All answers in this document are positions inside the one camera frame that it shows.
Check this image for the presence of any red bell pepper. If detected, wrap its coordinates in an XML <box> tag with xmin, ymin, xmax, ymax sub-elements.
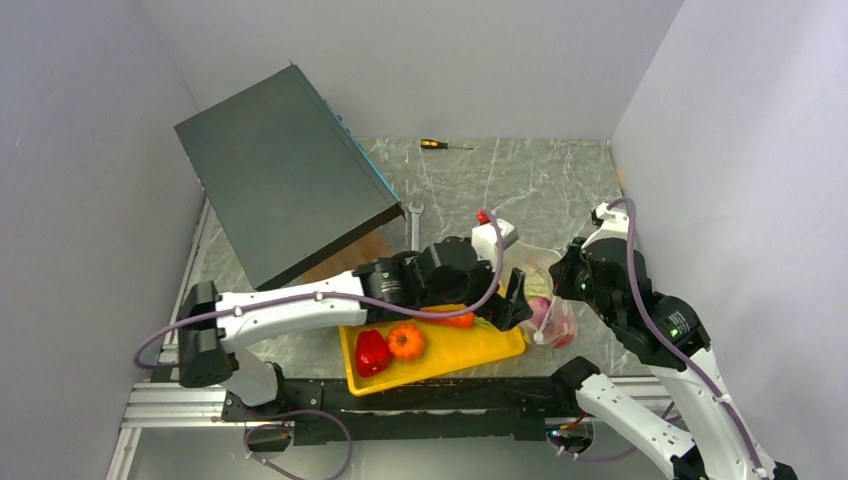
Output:
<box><xmin>355</xmin><ymin>330</ymin><xmax>391</xmax><ymax>378</ymax></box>

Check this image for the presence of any purple onion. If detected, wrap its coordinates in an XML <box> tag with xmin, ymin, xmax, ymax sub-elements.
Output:
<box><xmin>527</xmin><ymin>296</ymin><xmax>551</xmax><ymax>328</ymax></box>

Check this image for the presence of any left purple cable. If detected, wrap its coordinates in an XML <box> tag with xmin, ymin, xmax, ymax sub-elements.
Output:
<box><xmin>133</xmin><ymin>208</ymin><xmax>506</xmax><ymax>480</ymax></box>

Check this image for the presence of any yellow plastic tray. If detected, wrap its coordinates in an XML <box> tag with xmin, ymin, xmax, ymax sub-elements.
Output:
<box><xmin>339</xmin><ymin>313</ymin><xmax>525</xmax><ymax>397</ymax></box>

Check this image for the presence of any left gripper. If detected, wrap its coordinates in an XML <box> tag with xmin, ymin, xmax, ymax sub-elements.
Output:
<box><xmin>421</xmin><ymin>248</ymin><xmax>532</xmax><ymax>332</ymax></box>

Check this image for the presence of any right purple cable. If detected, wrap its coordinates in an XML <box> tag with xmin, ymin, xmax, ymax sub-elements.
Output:
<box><xmin>547</xmin><ymin>197</ymin><xmax>770</xmax><ymax>480</ymax></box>

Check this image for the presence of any aluminium rail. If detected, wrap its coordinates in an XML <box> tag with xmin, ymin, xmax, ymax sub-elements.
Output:
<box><xmin>106</xmin><ymin>382</ymin><xmax>226</xmax><ymax>480</ymax></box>

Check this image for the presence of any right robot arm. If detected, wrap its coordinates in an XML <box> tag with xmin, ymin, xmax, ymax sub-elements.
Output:
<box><xmin>549</xmin><ymin>235</ymin><xmax>797</xmax><ymax>479</ymax></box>

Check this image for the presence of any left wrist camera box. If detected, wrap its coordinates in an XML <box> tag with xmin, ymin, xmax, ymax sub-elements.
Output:
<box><xmin>471</xmin><ymin>219</ymin><xmax>519</xmax><ymax>265</ymax></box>

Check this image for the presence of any wooden block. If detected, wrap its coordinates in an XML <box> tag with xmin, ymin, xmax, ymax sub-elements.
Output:
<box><xmin>299</xmin><ymin>231</ymin><xmax>393</xmax><ymax>283</ymax></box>

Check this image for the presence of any orange pumpkin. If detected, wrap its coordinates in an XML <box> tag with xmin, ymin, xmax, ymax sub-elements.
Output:
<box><xmin>386</xmin><ymin>324</ymin><xmax>427</xmax><ymax>361</ymax></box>

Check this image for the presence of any black base frame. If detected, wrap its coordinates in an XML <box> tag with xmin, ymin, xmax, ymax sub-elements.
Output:
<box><xmin>221</xmin><ymin>374</ymin><xmax>598</xmax><ymax>446</ymax></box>

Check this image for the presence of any silver wrench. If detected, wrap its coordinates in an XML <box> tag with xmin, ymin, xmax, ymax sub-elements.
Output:
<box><xmin>408</xmin><ymin>202</ymin><xmax>425</xmax><ymax>251</ymax></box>

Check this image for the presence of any green cabbage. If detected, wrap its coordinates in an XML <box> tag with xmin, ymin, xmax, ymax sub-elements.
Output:
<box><xmin>523</xmin><ymin>265</ymin><xmax>553</xmax><ymax>300</ymax></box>

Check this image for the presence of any red apple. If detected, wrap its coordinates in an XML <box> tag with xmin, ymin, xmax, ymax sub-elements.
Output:
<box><xmin>545</xmin><ymin>314</ymin><xmax>578</xmax><ymax>349</ymax></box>

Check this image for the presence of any dark grey box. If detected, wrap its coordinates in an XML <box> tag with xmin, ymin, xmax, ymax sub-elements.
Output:
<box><xmin>174</xmin><ymin>64</ymin><xmax>403</xmax><ymax>291</ymax></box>

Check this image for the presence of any orange carrot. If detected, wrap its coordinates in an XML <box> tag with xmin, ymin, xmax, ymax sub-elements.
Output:
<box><xmin>414</xmin><ymin>313</ymin><xmax>497</xmax><ymax>330</ymax></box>

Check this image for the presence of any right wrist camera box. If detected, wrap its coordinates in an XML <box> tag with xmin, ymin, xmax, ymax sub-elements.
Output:
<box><xmin>586</xmin><ymin>203</ymin><xmax>629</xmax><ymax>245</ymax></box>

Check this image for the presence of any black yellow screwdriver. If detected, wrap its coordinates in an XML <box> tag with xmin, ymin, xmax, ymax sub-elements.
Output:
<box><xmin>419</xmin><ymin>139</ymin><xmax>475</xmax><ymax>151</ymax></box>

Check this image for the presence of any purple cable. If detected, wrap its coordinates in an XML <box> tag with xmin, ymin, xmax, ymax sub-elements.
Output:
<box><xmin>133</xmin><ymin>208</ymin><xmax>506</xmax><ymax>480</ymax></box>
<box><xmin>547</xmin><ymin>197</ymin><xmax>770</xmax><ymax>480</ymax></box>

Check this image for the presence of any clear zip top bag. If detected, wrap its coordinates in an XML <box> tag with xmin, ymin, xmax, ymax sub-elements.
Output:
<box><xmin>505</xmin><ymin>241</ymin><xmax>578</xmax><ymax>349</ymax></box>

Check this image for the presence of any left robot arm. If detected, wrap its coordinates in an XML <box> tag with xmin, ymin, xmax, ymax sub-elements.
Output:
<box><xmin>177</xmin><ymin>236</ymin><xmax>533</xmax><ymax>420</ymax></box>

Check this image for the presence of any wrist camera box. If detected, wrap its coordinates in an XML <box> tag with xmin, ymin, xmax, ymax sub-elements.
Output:
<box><xmin>586</xmin><ymin>203</ymin><xmax>629</xmax><ymax>245</ymax></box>
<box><xmin>471</xmin><ymin>219</ymin><xmax>519</xmax><ymax>265</ymax></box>

